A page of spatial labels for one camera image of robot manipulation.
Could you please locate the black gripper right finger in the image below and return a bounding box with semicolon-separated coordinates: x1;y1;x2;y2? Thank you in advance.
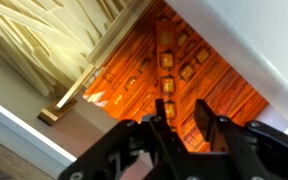
194;99;251;180

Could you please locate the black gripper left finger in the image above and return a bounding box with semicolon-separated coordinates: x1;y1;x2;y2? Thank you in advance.
140;99;191;180

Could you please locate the orange chopstick packet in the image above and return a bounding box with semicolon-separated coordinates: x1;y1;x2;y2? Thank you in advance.
156;19;177;131

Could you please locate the white open drawer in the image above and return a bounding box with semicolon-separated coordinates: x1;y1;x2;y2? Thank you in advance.
0;0;288;176

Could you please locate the wooden drawer divider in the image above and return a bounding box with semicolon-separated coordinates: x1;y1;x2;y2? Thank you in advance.
38;0;157;126

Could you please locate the orange chopstick packets pile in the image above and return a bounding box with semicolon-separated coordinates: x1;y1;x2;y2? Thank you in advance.
84;0;267;152

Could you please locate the white chopstick packets pile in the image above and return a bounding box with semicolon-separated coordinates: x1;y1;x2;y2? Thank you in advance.
0;0;131;96

